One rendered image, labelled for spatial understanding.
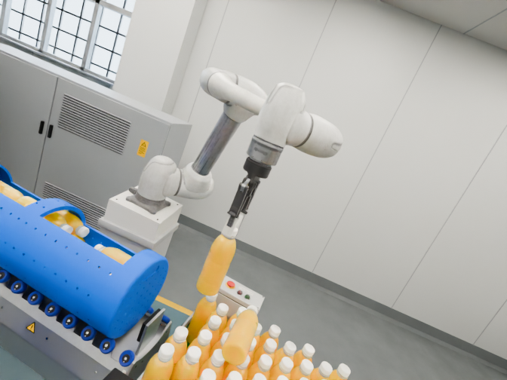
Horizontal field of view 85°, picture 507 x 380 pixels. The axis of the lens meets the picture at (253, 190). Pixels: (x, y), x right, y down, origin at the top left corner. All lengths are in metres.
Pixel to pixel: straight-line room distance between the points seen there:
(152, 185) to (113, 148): 1.30
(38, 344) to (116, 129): 1.90
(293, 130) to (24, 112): 2.87
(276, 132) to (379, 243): 3.38
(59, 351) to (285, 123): 0.99
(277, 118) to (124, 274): 0.63
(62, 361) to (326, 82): 3.34
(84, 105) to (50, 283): 2.05
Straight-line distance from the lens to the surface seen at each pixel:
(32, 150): 3.32
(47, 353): 1.22
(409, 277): 4.29
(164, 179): 1.50
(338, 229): 3.81
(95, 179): 2.93
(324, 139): 0.80
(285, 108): 0.71
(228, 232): 0.80
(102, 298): 0.96
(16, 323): 1.28
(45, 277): 1.08
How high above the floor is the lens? 1.78
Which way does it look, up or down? 14 degrees down
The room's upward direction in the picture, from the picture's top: 23 degrees clockwise
